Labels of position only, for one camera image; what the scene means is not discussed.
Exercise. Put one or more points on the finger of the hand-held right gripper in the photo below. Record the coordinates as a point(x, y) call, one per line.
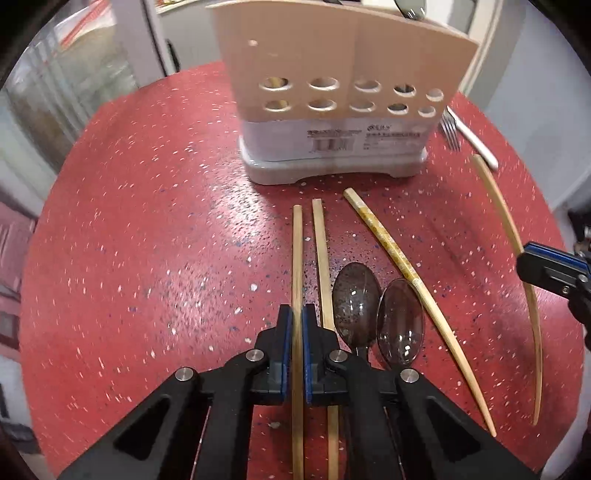
point(554, 256)
point(549, 277)

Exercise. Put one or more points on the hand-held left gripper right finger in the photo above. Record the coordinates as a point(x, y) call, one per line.
point(309, 355)

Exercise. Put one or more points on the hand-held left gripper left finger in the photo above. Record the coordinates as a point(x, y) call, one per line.
point(286, 355)

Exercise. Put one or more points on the wooden chopstick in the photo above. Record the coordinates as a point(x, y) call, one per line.
point(298, 258)
point(500, 205)
point(390, 244)
point(322, 258)

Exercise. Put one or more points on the beige plastic cutlery holder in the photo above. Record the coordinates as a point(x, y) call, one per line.
point(323, 55)

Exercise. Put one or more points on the sliding glass door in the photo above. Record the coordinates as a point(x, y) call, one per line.
point(92, 69)

